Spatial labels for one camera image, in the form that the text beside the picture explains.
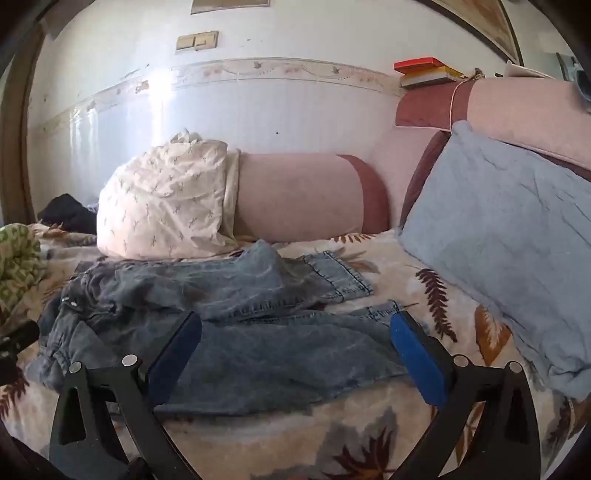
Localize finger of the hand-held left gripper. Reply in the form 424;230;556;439
0;319;40;365

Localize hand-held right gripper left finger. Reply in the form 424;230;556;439
48;311;204;480

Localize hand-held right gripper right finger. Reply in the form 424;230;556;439
389;310;541;480

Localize blue denim pants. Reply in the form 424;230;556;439
25;240;416;416

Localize green patterned cloth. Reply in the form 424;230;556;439
0;223;48;319

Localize leaf print fleece blanket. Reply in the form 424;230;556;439
0;222;591;480

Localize dark cloth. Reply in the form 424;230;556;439
38;194;99;236

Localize light blue pillow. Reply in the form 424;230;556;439
398;121;591;398

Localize white sprig print pillow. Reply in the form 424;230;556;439
96;129;241;260

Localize pink bolster cushion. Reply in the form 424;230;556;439
233;153;390;243

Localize pink padded headboard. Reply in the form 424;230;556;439
365;76;591;232

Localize yellow book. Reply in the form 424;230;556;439
401;67;463;79

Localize red book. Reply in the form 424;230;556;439
394;57;447;73

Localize white paper sheet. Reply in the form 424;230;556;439
505;60;560;80

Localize grey device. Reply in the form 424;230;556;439
556;52;591;114

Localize large framed picture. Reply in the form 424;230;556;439
429;0;525;65

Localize small framed picture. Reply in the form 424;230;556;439
191;0;270;14

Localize beige string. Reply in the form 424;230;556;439
449;68;484;133

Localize brass wall switch plate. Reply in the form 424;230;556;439
175;31;219;51

